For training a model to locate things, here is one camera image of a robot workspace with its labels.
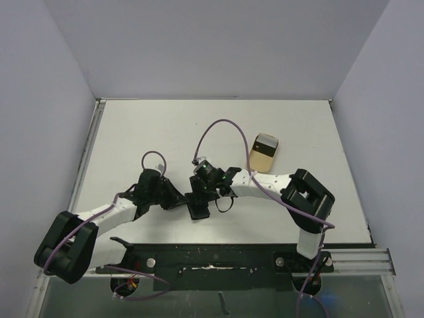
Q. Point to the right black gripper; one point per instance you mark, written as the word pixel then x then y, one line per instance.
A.
pixel 197 199

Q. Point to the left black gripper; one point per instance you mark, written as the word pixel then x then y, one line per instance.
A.
pixel 175 197

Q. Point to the black leather card holder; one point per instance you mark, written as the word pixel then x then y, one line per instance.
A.
pixel 198 207

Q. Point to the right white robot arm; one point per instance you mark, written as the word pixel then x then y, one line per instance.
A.
pixel 308 201

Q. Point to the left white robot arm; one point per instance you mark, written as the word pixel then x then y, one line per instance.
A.
pixel 69 248

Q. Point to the stack of black cards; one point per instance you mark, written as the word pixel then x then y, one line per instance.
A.
pixel 265 144

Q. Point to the beige wooden tray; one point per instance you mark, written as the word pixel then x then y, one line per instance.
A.
pixel 259 162

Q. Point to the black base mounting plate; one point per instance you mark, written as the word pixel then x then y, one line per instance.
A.
pixel 218 267

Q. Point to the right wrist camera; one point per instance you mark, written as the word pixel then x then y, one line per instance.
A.
pixel 198 160

